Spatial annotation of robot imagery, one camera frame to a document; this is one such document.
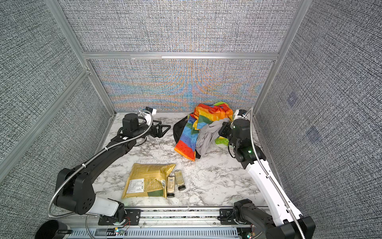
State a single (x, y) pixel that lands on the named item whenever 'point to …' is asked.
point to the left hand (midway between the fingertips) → (164, 123)
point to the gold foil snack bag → (147, 180)
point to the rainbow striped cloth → (204, 115)
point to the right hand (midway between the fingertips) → (222, 122)
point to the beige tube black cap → (170, 186)
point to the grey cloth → (207, 135)
